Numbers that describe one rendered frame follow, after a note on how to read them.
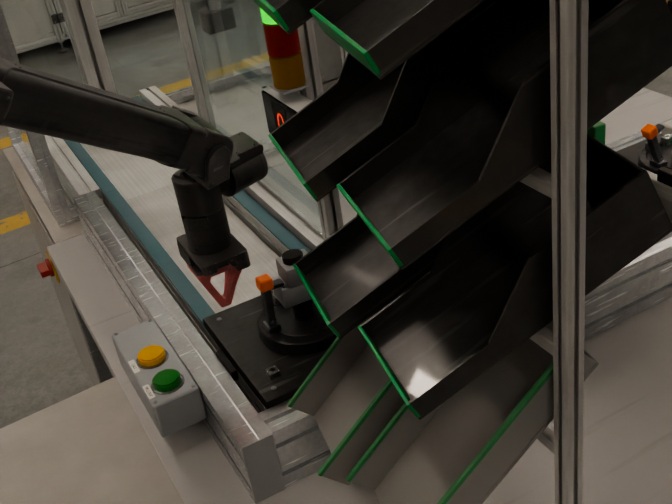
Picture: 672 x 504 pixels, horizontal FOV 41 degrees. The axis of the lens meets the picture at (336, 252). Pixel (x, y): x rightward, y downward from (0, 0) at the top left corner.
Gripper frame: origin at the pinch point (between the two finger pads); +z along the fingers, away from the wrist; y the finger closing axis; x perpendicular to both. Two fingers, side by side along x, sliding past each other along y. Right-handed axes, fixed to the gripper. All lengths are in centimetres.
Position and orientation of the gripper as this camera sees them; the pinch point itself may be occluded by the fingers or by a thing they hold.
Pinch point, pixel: (224, 300)
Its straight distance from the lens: 123.3
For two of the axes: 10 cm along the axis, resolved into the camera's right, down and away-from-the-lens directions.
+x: -8.7, 3.5, -3.5
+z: 1.4, 8.5, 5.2
